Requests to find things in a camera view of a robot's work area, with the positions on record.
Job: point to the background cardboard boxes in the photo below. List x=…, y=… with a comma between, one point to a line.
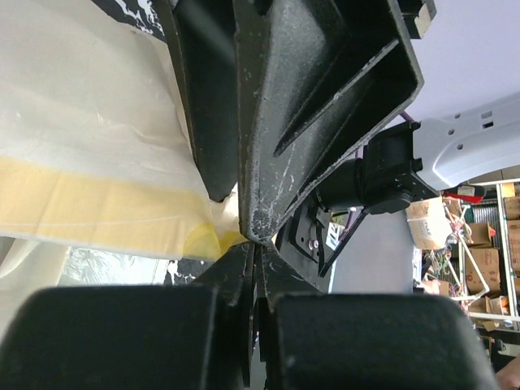
x=464, y=265

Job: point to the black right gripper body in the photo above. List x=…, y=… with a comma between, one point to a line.
x=384, y=180

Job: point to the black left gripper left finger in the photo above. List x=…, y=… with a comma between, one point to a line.
x=193, y=336

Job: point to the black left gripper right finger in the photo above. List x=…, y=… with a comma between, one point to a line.
x=312, y=340

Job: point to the detached white trash bag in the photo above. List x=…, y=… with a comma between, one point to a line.
x=95, y=148

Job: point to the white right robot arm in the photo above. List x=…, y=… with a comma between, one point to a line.
x=455, y=148

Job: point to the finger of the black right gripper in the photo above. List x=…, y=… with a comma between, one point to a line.
x=315, y=79
x=200, y=39

